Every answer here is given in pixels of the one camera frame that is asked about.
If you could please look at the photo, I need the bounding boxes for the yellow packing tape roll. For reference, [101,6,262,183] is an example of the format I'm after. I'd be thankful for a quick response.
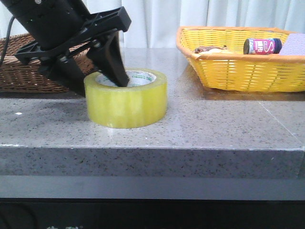
[84,68,167,128]

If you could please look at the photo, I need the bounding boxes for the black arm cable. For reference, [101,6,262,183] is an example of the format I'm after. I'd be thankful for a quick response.
[0,14,16,65]

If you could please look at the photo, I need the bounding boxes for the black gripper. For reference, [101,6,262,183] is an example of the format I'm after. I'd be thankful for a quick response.
[1,0,131,97]

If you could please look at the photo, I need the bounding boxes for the white curtain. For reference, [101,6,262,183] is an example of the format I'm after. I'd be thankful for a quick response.
[0,0,305,49]

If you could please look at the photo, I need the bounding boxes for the bread roll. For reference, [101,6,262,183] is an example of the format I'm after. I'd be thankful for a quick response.
[198,48,236,55]

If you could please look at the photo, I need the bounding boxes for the yellow woven basket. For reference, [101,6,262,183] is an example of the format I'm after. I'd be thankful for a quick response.
[176,26,305,93]

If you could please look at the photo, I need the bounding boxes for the brown wicker basket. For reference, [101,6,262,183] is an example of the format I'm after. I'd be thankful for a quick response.
[0,32,101,94]

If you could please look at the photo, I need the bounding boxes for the pink labelled black canister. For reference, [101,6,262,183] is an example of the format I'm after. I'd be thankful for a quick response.
[243,38,282,55]

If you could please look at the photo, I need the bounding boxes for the purple foam block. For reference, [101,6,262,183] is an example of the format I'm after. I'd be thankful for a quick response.
[279,33,305,56]

